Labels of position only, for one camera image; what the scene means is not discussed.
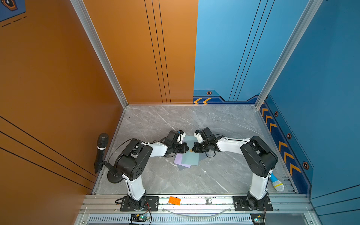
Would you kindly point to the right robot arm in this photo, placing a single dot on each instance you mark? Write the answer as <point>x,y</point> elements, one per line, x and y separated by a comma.
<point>260,158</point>

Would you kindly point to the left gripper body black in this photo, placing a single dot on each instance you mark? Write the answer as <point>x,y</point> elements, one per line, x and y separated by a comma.
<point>179,148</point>

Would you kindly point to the left green circuit board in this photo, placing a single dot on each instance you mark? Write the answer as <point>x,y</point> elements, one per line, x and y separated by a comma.
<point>138,218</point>

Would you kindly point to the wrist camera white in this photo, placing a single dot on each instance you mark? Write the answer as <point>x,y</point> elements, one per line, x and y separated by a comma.
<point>198,136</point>
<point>181,136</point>

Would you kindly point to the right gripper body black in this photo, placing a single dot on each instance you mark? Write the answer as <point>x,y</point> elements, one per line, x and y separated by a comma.
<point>201,147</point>

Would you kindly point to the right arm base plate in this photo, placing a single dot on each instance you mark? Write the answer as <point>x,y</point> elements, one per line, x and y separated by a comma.
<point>246,203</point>

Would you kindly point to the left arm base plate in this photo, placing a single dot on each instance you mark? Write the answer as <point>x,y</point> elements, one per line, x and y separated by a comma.
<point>147,202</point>

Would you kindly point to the teal envelope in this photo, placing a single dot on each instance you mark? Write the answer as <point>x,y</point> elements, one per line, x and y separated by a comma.
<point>190,158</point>

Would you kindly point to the black microphone on stand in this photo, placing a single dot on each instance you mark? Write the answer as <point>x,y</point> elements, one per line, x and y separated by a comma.
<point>100,153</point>

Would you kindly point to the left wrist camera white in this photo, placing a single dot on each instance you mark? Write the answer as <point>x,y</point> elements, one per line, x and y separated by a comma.
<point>181,136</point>

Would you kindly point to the green circuit board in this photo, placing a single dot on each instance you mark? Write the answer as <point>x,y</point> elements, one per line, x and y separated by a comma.
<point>258,219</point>
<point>138,218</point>

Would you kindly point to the grey envelope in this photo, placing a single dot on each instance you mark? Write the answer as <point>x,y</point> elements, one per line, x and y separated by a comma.
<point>201,157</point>

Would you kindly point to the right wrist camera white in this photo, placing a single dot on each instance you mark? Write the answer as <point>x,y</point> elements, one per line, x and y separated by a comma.
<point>198,136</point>

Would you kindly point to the silver knob on rail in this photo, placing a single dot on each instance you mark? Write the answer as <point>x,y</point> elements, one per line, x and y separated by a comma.
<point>208,201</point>

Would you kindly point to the orange lego brick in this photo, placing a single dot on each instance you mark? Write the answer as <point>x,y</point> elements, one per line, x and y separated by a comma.
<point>174,200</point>

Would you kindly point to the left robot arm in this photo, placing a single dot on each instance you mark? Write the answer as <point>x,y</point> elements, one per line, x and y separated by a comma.
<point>131,163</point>

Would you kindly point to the aluminium front rail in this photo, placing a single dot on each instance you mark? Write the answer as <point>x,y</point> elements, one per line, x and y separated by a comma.
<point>196,204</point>

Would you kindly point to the right green circuit board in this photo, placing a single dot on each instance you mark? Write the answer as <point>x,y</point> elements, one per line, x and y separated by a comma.
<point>258,219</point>

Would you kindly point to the purple envelope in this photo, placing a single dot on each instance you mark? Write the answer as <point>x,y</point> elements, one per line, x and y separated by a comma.
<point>178,161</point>

